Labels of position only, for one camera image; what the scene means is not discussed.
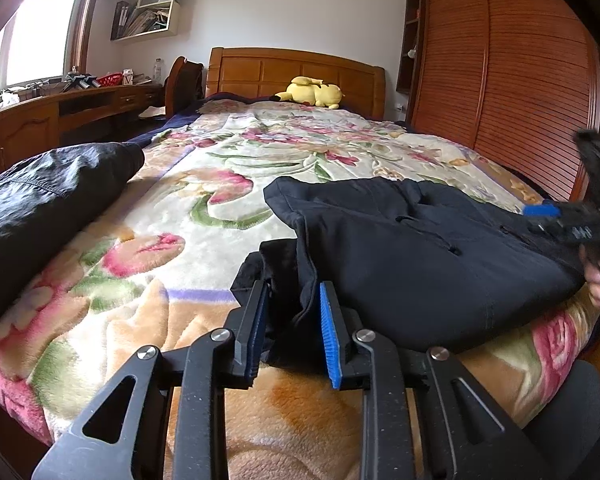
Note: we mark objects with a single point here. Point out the white cloth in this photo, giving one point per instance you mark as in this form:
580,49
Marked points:
152,112

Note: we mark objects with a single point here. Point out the wooden louvered wardrobe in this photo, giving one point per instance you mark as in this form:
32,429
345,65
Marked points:
505,70

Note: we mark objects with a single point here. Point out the wooden bed headboard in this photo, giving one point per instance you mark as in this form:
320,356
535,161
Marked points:
290,67

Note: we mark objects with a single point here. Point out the white wall shelf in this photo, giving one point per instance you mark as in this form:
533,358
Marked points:
145,22

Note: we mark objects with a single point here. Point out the red basket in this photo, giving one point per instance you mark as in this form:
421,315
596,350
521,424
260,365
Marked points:
109,80

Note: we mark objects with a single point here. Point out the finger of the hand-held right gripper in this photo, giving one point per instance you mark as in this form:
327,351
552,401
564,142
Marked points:
540,208

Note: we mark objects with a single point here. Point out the clear plastic bottle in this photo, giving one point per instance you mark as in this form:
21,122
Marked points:
157,71

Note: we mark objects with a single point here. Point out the person's dark trouser leg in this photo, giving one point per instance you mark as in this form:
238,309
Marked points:
565,420

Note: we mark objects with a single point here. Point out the yellow plush toy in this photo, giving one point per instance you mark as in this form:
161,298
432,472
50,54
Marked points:
312,92

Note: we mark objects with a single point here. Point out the floral blanket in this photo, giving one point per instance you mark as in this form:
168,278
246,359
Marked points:
180,210

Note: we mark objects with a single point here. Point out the wooden chair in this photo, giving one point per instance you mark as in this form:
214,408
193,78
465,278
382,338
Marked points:
175,85

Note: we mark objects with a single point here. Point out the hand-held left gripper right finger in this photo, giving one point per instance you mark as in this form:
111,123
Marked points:
330,335

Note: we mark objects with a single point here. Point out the wooden open shelf unit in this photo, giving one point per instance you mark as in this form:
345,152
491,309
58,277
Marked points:
409,45

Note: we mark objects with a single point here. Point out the row of desk ornaments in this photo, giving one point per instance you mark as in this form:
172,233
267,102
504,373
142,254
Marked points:
15,95

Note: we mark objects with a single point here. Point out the black jacket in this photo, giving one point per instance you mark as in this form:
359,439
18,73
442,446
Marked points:
405,260

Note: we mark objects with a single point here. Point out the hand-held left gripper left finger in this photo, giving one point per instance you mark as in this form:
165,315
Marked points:
257,332

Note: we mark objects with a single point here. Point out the window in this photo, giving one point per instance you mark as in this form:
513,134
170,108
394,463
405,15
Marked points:
35,25

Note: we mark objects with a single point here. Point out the person's right hand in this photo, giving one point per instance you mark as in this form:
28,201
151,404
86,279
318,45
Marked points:
597,285

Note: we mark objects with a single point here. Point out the black grey desk gadget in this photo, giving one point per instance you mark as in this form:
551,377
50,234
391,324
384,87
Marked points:
80,81

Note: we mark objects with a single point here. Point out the dark grey puffer jacket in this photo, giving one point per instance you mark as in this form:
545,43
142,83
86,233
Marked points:
40,210

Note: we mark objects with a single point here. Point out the wooden desk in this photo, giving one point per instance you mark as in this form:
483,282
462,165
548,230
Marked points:
30,125

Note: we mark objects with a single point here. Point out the white carton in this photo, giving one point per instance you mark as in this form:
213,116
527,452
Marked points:
127,77

